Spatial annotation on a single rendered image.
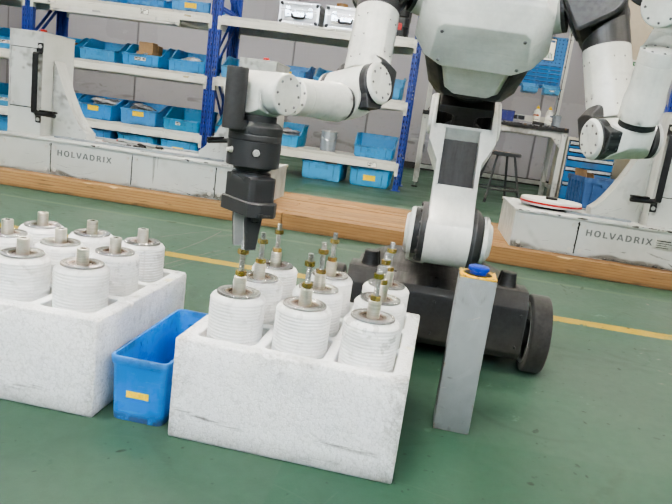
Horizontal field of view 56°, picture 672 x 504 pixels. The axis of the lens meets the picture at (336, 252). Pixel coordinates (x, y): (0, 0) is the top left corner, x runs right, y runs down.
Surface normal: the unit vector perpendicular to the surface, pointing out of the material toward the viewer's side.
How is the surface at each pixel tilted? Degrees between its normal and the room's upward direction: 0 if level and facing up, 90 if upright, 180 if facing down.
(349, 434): 90
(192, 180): 90
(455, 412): 90
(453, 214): 51
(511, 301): 46
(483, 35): 142
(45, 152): 90
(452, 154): 65
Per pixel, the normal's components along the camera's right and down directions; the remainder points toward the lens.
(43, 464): 0.13, -0.97
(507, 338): -0.15, 0.18
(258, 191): 0.62, 0.25
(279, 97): 0.78, 0.23
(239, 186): -0.78, 0.03
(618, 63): 0.13, -0.05
